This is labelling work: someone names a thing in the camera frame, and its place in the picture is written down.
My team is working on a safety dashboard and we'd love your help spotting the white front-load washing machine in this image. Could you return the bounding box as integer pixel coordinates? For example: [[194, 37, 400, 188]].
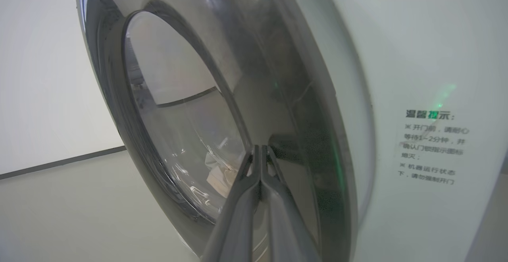
[[278, 0, 508, 262]]

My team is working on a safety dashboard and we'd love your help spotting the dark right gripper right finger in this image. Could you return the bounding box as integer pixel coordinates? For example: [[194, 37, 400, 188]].
[[260, 145, 322, 262]]

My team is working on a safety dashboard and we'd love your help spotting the dark baseboard strip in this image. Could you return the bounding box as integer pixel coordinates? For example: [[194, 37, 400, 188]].
[[0, 146, 127, 180]]

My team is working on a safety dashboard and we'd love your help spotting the clear warning text sticker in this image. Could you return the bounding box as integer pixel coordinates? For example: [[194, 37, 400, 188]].
[[397, 109, 471, 187]]

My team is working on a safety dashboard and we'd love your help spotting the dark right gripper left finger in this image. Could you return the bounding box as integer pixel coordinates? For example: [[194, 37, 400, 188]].
[[202, 145, 261, 262]]

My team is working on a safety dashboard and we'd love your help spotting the round glass washer door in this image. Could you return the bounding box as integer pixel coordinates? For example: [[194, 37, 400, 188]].
[[71, 0, 375, 262]]

